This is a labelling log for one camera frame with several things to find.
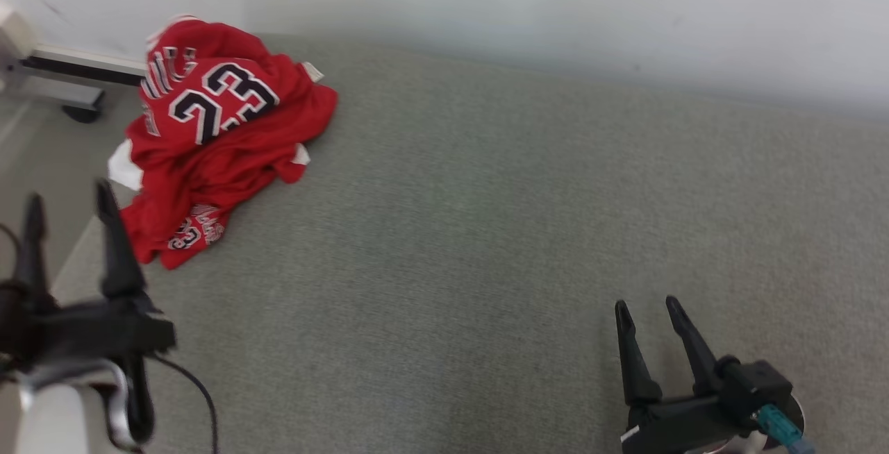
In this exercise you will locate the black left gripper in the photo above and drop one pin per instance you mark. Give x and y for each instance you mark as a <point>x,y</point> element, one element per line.
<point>90,332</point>

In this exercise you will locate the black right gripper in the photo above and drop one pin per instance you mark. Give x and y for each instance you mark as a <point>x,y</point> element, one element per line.
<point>680,426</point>

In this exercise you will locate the red Bulls 23 shorts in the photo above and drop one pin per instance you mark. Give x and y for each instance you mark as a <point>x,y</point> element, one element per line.
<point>173,221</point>

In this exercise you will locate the red Bulls 23 jersey top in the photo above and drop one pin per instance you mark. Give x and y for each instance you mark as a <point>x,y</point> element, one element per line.
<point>229,103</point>

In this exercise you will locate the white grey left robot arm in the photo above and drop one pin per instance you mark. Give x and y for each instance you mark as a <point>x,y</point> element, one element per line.
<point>55,412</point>

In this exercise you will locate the white grey wheeled stand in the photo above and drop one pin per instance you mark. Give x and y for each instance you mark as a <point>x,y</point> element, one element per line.
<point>69,69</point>

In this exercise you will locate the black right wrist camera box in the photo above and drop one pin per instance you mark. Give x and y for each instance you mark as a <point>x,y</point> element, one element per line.
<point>757,384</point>

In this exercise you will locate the teal right camera connector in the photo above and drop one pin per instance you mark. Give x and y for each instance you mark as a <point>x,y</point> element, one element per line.
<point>774,423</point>

